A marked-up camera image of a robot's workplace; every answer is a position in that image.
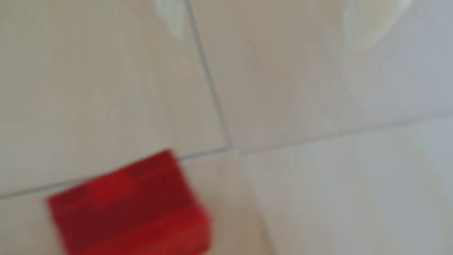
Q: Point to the red block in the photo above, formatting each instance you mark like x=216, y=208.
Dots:
x=134, y=205

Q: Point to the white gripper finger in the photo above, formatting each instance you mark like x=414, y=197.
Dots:
x=371, y=21
x=173, y=14

